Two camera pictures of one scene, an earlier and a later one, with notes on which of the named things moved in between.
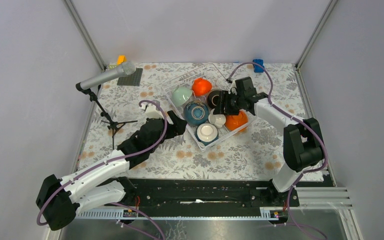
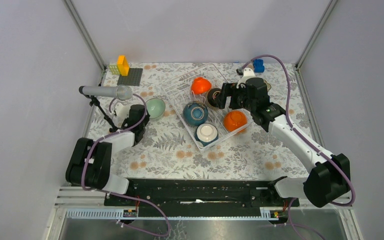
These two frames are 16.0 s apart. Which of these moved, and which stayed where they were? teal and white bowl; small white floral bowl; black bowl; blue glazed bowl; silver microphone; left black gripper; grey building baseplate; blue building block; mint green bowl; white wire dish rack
Moved: small white floral bowl; mint green bowl; left black gripper; silver microphone
Stayed: blue building block; blue glazed bowl; grey building baseplate; white wire dish rack; black bowl; teal and white bowl
